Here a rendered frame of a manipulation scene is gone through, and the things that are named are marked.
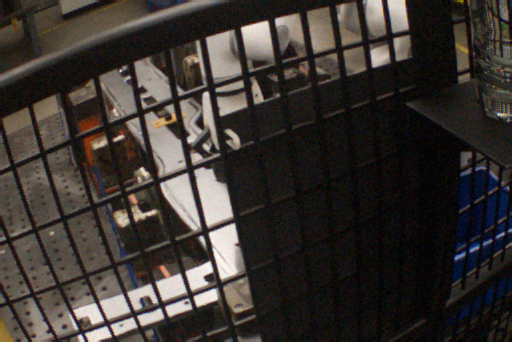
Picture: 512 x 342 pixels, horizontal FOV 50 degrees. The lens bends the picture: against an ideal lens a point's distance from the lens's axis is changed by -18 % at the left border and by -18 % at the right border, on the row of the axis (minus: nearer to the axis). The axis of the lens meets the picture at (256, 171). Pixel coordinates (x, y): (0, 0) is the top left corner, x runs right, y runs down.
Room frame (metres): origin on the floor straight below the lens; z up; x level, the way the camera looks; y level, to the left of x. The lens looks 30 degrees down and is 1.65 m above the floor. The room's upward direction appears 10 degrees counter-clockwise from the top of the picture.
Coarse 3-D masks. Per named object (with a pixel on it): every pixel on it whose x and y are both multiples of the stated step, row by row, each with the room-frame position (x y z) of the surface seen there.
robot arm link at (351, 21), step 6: (366, 0) 1.54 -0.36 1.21; (342, 6) 1.52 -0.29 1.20; (348, 6) 1.48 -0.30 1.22; (354, 6) 1.47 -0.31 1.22; (342, 12) 1.53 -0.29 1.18; (348, 12) 1.50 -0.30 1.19; (354, 12) 1.50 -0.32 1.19; (342, 18) 1.55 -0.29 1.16; (348, 18) 1.52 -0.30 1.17; (354, 18) 1.52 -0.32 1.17; (348, 24) 1.54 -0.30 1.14; (354, 24) 1.53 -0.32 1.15; (366, 24) 1.51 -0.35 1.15; (354, 30) 1.55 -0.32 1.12; (360, 30) 1.53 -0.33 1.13
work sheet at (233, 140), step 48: (288, 96) 0.44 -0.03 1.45; (336, 96) 0.45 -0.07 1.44; (240, 144) 0.40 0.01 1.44; (336, 144) 0.45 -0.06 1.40; (384, 144) 0.47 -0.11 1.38; (240, 192) 0.42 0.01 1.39; (288, 192) 0.43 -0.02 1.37; (336, 192) 0.45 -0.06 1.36; (384, 192) 0.46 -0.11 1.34; (288, 240) 0.43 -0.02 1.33; (336, 240) 0.45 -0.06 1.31; (288, 288) 0.43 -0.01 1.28; (384, 288) 0.46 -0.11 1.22
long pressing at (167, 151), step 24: (144, 72) 1.84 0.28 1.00; (120, 96) 1.68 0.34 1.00; (144, 96) 1.63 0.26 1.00; (168, 96) 1.59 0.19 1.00; (192, 120) 1.40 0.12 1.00; (168, 144) 1.31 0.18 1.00; (168, 168) 1.20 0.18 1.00; (168, 192) 1.11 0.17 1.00; (216, 192) 1.07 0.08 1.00; (192, 216) 1.00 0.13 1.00; (216, 216) 0.99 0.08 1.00; (216, 240) 0.92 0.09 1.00; (240, 264) 0.84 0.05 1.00
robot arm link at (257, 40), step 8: (288, 16) 0.96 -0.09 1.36; (296, 16) 0.99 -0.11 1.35; (256, 24) 0.93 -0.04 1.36; (264, 24) 0.93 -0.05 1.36; (280, 24) 0.94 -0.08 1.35; (288, 24) 0.95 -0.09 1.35; (248, 32) 0.93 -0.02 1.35; (256, 32) 0.92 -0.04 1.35; (264, 32) 0.92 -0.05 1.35; (280, 32) 0.93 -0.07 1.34; (288, 32) 0.95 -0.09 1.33; (248, 40) 0.92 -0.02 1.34; (256, 40) 0.92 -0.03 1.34; (264, 40) 0.91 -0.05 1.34; (280, 40) 0.93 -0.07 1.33; (288, 40) 0.95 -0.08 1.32; (248, 48) 0.93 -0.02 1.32; (256, 48) 0.92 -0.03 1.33; (264, 48) 0.91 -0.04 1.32; (272, 48) 0.91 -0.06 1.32; (248, 56) 0.93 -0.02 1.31; (256, 56) 0.93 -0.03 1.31; (264, 56) 0.92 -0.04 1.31; (272, 56) 0.92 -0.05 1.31
